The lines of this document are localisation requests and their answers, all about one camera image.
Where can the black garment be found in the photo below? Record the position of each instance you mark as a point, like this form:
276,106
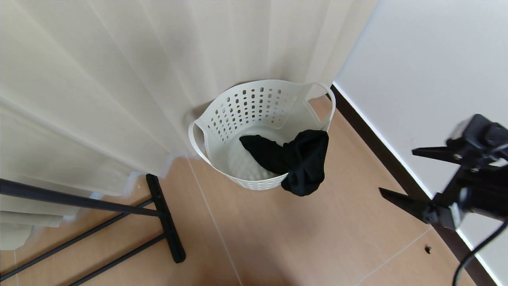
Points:
305,167

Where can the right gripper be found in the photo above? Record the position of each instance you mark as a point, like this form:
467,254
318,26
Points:
476,194

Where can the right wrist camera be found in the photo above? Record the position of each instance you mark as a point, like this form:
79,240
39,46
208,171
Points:
476,135

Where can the beige curtain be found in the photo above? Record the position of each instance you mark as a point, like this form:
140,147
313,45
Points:
119,79

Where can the white laundry basket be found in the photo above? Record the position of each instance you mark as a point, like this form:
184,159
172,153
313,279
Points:
246,107

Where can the black clothes rack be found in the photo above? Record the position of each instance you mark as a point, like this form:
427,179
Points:
166,222

